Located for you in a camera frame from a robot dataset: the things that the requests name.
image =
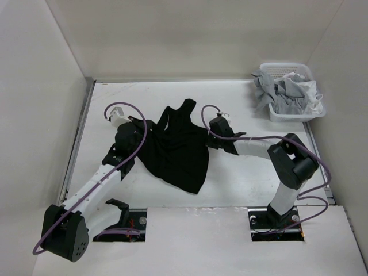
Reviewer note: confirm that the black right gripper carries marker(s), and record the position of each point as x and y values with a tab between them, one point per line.
210	144

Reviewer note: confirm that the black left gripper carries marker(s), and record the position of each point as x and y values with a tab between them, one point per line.
139	124

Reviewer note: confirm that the black tank top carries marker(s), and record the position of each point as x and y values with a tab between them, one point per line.
175	149

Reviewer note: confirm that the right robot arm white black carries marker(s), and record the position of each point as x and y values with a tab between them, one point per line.
293	165

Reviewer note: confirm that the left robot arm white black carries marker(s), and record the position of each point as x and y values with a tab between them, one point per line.
89	214

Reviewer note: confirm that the grey tank top in basket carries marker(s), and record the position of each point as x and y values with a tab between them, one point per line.
272	91

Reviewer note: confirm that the white tank top in basket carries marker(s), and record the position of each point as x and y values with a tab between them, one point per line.
303	93

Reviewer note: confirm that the white plastic laundry basket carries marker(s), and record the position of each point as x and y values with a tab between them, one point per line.
278	70

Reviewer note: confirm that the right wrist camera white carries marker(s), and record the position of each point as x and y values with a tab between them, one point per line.
224	115

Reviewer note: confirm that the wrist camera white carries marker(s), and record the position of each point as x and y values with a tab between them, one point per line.
224	115
117	117

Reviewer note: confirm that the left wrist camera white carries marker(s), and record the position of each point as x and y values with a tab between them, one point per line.
117	117

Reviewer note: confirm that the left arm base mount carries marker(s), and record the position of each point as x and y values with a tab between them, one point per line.
130	227

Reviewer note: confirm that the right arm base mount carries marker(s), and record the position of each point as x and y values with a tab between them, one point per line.
264	229

